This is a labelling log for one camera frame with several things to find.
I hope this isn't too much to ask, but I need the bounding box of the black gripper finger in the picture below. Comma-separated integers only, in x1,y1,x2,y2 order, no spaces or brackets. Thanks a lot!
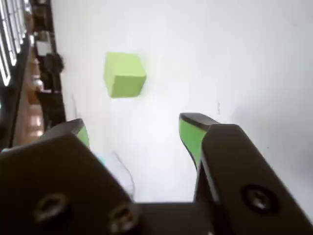
179,112,313,235
0,118,141,235

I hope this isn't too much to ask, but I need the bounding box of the window with white frames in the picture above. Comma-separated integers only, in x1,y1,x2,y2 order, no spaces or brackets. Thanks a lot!
0,0,28,86

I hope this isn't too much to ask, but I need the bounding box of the white box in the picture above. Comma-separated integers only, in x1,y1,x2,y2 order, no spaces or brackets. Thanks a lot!
36,40,53,56

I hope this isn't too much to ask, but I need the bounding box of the black office chair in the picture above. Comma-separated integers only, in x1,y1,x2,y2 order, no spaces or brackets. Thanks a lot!
36,52,67,130

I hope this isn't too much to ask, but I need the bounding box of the dark shelving unit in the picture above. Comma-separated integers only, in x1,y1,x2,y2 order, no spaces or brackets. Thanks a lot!
31,0,56,34

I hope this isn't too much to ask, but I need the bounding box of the green cube block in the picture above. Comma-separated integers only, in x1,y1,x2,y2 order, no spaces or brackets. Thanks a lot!
103,51,147,99

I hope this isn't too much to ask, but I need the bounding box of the teal whale-shaped bin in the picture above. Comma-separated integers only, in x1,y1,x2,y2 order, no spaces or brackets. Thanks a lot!
94,150,135,200

